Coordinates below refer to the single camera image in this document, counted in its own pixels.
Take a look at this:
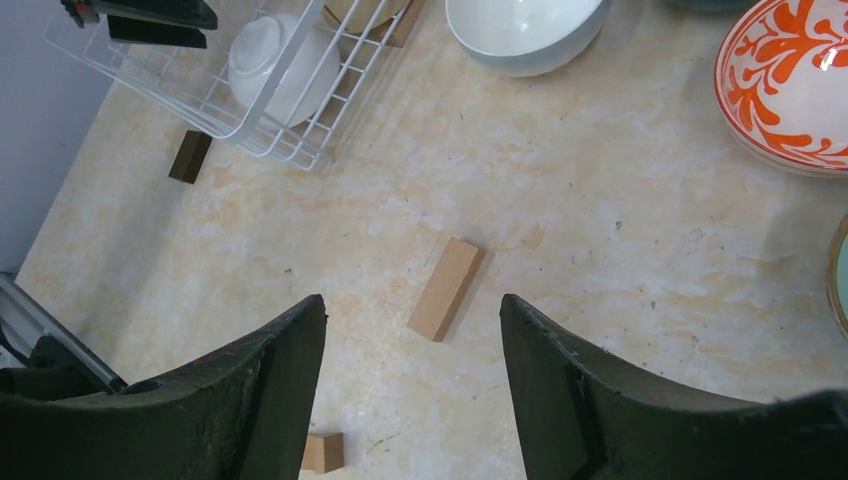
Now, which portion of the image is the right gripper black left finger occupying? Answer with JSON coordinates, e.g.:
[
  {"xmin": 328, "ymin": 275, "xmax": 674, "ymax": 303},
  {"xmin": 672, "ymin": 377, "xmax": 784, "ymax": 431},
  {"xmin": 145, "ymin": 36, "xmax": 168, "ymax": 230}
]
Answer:
[{"xmin": 1, "ymin": 294, "xmax": 327, "ymax": 479}]

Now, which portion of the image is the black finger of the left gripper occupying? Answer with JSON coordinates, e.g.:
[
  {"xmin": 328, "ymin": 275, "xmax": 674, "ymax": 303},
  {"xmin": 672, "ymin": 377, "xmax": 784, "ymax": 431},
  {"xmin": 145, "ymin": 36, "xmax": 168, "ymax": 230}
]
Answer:
[
  {"xmin": 107, "ymin": 15, "xmax": 207, "ymax": 49},
  {"xmin": 90, "ymin": 0, "xmax": 218, "ymax": 30}
]

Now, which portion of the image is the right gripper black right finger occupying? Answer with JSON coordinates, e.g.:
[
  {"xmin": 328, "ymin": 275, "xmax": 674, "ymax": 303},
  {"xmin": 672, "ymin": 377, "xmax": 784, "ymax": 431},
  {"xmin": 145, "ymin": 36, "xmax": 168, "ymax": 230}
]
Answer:
[{"xmin": 500, "ymin": 294, "xmax": 847, "ymax": 479}]

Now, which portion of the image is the plain white bowl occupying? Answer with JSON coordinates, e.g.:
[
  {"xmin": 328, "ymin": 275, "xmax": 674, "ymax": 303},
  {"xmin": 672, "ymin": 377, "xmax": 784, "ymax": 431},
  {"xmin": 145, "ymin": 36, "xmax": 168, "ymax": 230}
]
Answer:
[{"xmin": 227, "ymin": 13, "xmax": 342, "ymax": 130}]

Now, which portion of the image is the mint green bowl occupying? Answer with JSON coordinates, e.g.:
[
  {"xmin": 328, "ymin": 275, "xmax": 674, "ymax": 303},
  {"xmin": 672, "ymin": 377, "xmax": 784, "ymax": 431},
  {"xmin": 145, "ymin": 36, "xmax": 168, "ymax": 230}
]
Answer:
[{"xmin": 825, "ymin": 216, "xmax": 848, "ymax": 337}]

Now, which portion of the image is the white footed bowl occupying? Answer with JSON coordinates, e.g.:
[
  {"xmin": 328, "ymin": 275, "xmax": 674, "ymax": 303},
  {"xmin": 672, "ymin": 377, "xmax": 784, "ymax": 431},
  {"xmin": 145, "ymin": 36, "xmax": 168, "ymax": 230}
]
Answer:
[{"xmin": 444, "ymin": 0, "xmax": 612, "ymax": 78}]

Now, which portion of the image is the white orange patterned bowl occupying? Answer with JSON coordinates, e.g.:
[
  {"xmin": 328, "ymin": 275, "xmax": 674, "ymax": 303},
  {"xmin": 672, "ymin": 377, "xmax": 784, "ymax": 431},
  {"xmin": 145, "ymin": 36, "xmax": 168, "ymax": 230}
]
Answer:
[{"xmin": 713, "ymin": 0, "xmax": 847, "ymax": 179}]

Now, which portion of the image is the beige leaf pattern bowl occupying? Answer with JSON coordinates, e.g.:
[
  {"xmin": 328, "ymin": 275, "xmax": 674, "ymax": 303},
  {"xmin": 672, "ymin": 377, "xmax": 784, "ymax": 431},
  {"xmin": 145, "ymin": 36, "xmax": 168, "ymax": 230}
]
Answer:
[{"xmin": 322, "ymin": 0, "xmax": 409, "ymax": 34}]

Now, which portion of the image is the dark bowl cream inside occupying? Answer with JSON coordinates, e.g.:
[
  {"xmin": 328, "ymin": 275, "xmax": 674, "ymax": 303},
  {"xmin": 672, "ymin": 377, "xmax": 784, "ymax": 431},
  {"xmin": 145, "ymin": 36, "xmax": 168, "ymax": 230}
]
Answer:
[{"xmin": 669, "ymin": 0, "xmax": 756, "ymax": 14}]

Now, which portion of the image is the wooden block under rack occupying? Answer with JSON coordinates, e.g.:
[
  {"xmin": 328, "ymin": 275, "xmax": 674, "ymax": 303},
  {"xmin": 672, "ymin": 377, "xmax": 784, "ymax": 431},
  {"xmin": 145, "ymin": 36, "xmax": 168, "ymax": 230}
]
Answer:
[{"xmin": 384, "ymin": 0, "xmax": 426, "ymax": 48}]

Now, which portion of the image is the arched wooden block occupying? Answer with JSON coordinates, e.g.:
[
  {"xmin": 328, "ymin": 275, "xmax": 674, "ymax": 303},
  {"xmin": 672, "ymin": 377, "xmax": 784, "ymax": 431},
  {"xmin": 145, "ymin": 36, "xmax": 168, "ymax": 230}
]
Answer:
[{"xmin": 301, "ymin": 432, "xmax": 345, "ymax": 474}]

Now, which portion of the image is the dark brown wooden block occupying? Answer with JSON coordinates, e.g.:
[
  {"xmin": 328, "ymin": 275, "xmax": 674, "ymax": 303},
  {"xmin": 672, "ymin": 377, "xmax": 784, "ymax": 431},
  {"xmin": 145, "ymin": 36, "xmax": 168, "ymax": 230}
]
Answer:
[{"xmin": 168, "ymin": 130, "xmax": 213, "ymax": 184}]

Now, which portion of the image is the light wooden block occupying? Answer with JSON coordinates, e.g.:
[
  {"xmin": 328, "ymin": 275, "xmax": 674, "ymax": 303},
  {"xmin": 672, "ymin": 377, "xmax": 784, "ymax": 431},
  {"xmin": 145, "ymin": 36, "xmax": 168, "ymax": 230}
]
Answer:
[{"xmin": 406, "ymin": 237, "xmax": 486, "ymax": 342}]

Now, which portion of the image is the white wire dish rack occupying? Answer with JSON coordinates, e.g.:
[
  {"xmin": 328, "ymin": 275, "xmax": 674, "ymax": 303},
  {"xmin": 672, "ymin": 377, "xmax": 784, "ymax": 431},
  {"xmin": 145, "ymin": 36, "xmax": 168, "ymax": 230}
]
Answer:
[{"xmin": 45, "ymin": 1, "xmax": 399, "ymax": 170}]

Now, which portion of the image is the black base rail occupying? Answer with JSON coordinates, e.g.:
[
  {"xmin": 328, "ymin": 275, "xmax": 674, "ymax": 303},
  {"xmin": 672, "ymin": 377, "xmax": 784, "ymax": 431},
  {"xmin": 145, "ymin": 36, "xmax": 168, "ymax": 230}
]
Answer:
[{"xmin": 0, "ymin": 274, "xmax": 130, "ymax": 399}]

